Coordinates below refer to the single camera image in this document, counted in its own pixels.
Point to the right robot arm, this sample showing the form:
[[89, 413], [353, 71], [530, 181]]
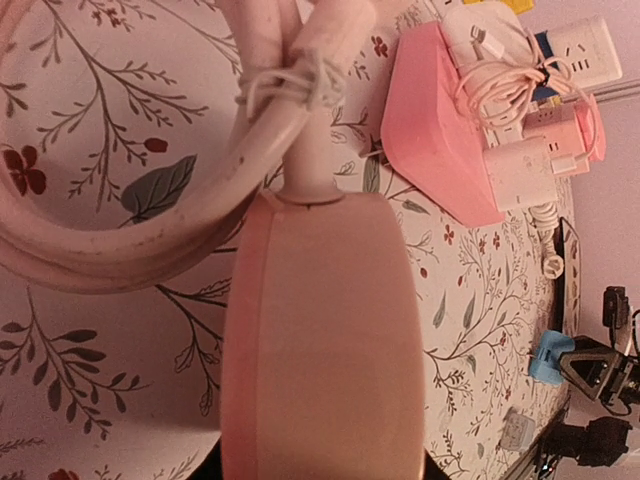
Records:
[[598, 444]]

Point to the light blue charger plug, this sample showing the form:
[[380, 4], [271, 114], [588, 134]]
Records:
[[518, 431]]

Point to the blue plug adapter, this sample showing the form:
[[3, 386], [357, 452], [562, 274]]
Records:
[[545, 364]]

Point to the white cube socket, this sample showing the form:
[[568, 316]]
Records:
[[586, 46]]

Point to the white charger with cable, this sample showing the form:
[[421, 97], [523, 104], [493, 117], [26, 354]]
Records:
[[491, 52]]

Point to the pink cube socket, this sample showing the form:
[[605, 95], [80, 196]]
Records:
[[574, 129]]

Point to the floral square coaster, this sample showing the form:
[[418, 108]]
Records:
[[567, 288]]

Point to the round pink socket with cord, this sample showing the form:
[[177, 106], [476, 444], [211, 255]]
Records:
[[322, 371]]

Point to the pink flat power strip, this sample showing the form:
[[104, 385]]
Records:
[[426, 139]]

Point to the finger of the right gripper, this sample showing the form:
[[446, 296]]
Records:
[[593, 368]]

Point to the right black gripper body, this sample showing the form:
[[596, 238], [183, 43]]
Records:
[[619, 382]]

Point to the yellow cube socket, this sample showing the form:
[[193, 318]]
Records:
[[520, 6]]

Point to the dark blue cube socket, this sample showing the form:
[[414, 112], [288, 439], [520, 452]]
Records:
[[546, 78]]

